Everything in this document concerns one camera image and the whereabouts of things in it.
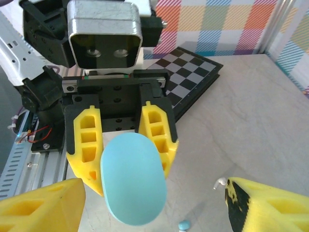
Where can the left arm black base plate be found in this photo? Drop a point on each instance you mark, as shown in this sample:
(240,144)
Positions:
(55,135)

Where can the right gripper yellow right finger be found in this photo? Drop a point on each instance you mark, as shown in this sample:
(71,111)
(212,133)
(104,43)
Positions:
(272,212)

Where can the blue earbud charging case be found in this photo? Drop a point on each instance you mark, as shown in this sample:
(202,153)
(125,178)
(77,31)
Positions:
(132,174)

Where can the black grey folding chessboard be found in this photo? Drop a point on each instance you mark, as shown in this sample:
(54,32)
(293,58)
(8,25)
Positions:
(190,72)

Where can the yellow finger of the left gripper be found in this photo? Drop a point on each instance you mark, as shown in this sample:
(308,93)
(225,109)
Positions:
(77,135)
(166,145)

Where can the wide aluminium mounting rail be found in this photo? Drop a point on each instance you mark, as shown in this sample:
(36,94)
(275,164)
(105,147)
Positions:
(46,166)

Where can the aluminium corner post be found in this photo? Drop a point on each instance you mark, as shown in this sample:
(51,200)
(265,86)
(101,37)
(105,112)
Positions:
(276,24)

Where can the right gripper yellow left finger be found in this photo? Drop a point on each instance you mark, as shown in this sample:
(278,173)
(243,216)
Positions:
(48,207)

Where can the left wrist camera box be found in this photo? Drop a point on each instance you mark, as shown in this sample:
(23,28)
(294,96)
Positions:
(103,24)

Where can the small controller circuit board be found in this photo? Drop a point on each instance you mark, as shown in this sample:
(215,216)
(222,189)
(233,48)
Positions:
(24,139)

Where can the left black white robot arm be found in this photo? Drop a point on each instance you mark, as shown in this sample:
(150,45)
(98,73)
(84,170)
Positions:
(19,55)

